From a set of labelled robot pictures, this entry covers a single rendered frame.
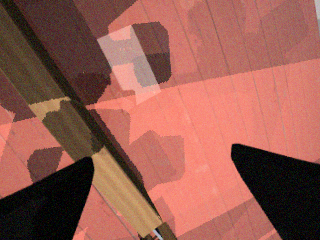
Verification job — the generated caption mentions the brown wooden post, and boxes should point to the brown wooden post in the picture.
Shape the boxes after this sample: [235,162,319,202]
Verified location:
[140,222,177,240]

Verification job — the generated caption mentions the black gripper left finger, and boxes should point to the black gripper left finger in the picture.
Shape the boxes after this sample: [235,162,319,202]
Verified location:
[0,156,94,240]

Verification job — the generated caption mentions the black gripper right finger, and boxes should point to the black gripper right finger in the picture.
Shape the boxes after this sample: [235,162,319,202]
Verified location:
[231,143,320,240]

